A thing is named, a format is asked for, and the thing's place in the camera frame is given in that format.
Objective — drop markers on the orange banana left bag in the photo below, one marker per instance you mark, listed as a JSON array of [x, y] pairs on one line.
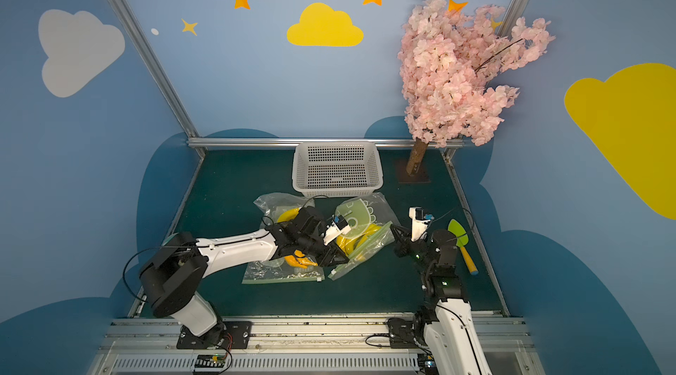
[[300, 260]]

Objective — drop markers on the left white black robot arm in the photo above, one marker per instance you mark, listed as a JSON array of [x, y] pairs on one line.
[[170, 279]]

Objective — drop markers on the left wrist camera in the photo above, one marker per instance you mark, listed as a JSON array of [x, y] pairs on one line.
[[338, 226]]

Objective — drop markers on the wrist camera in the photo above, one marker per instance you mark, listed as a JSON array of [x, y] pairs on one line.
[[421, 220], [338, 226]]

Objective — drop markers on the green toy shovel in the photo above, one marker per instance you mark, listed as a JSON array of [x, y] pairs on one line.
[[462, 239]]

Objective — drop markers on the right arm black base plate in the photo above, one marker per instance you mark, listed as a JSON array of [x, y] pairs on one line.
[[406, 334]]

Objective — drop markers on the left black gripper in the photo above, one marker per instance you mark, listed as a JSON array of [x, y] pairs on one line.
[[327, 247]]

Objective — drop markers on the yellow banana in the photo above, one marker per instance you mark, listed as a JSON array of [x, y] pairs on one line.
[[363, 247]]

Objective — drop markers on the pink blossom artificial tree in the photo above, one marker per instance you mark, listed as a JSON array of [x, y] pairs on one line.
[[448, 60]]

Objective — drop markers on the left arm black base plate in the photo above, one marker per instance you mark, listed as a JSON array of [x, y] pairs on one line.
[[230, 335]]

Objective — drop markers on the aluminium front rail frame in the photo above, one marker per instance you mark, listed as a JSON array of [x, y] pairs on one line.
[[284, 344]]

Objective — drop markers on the white perforated plastic basket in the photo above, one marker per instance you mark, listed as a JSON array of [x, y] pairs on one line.
[[337, 169]]

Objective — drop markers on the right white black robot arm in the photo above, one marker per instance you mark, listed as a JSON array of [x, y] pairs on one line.
[[443, 328]]

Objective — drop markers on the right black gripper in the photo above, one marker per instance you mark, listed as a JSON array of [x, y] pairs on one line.
[[405, 240]]

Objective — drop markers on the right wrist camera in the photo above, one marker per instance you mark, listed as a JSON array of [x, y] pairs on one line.
[[421, 220]]

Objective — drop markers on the yellow banana top left bag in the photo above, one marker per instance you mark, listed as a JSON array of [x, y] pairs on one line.
[[288, 215]]

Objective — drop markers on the green printed zip bag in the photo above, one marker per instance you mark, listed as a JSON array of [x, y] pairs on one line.
[[370, 218]]

